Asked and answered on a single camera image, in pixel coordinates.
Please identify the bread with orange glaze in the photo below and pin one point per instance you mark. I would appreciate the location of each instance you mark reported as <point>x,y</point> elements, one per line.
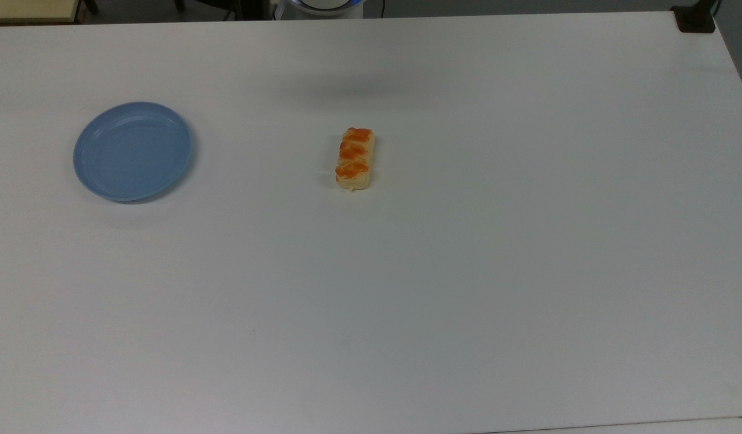
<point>354,160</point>

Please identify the black table clamp mount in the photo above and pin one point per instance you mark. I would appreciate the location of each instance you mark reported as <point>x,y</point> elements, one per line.
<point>695,19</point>

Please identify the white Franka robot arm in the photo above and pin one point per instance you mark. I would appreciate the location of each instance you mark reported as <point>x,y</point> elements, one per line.
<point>322,6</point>

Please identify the blue round plate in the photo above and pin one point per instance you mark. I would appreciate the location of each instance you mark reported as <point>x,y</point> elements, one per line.
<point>132,150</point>

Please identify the black chair leg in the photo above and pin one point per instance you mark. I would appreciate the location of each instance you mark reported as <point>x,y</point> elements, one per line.
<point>91,6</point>

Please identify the light wooden table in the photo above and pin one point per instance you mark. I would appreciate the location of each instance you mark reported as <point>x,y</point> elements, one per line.
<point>27,9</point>

